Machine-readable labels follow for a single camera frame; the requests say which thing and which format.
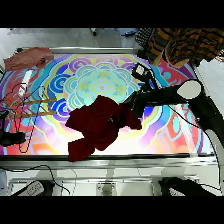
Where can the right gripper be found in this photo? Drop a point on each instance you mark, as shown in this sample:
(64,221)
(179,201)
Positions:
(137,104)

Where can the dark red garment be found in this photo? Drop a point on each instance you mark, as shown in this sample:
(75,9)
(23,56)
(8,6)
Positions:
(96,126)

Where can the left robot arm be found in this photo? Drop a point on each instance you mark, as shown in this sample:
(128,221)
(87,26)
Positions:
(35,188)

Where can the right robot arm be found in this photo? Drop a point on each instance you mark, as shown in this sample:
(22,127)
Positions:
(206,110)

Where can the brown clothes hanger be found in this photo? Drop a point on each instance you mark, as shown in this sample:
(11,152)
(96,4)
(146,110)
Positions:
(40,114)
(46,100)

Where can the orange black striped garment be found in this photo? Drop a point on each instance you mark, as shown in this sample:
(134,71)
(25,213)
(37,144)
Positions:
(190,43)

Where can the pink garment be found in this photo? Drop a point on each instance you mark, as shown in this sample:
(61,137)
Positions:
(26,58)

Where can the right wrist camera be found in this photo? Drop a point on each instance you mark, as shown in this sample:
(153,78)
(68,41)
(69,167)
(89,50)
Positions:
(140,70)

